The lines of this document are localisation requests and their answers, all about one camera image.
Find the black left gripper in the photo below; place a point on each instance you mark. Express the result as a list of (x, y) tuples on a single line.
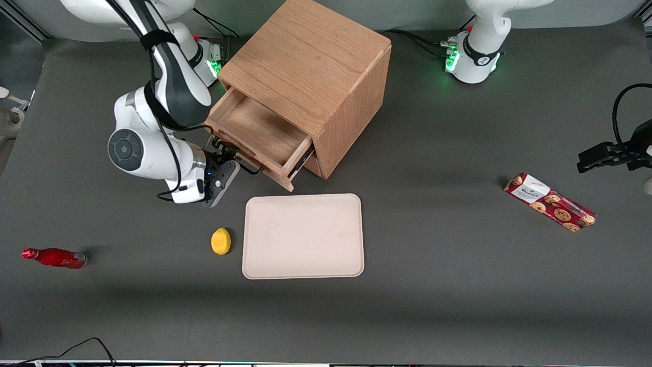
[(633, 154)]

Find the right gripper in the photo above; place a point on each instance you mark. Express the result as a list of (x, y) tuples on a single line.
[(216, 162)]

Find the wooden drawer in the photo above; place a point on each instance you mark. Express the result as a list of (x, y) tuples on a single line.
[(311, 165), (254, 122)]

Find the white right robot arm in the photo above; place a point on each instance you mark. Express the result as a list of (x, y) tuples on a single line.
[(142, 153)]

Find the wooden drawer cabinet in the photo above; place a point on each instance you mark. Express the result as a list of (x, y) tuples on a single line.
[(305, 61)]

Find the red cookie box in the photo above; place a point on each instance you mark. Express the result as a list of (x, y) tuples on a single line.
[(547, 201)]

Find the yellow lemon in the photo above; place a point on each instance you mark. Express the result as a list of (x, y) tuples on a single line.
[(220, 241)]

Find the beige rectangular tray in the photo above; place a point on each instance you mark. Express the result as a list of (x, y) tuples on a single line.
[(303, 237)]

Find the red soda bottle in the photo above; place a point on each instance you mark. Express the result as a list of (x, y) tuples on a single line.
[(56, 257)]

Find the white clamp device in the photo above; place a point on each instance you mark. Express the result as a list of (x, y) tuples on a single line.
[(10, 120)]

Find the grey aluminium frame rail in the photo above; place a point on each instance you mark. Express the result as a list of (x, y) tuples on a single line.
[(25, 23), (647, 18)]

